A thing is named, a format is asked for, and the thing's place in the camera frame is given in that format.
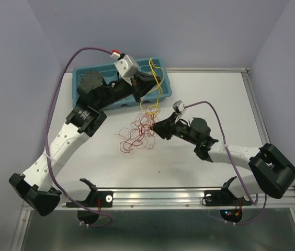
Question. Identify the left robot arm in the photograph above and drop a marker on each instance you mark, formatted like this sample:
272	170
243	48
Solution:
35	185

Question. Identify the aluminium front mounting rail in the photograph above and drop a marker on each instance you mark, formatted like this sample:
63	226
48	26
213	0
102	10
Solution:
162	199

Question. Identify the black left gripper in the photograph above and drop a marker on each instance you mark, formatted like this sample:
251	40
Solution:
142	82

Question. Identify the teal four-compartment tray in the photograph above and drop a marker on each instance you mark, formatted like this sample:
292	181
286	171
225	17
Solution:
109	73

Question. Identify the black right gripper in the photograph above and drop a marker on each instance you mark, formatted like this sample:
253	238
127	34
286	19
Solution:
165	127

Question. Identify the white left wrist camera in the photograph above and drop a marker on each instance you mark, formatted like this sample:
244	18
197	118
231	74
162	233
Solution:
126	65

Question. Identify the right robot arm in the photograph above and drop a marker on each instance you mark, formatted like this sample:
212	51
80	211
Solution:
271	172

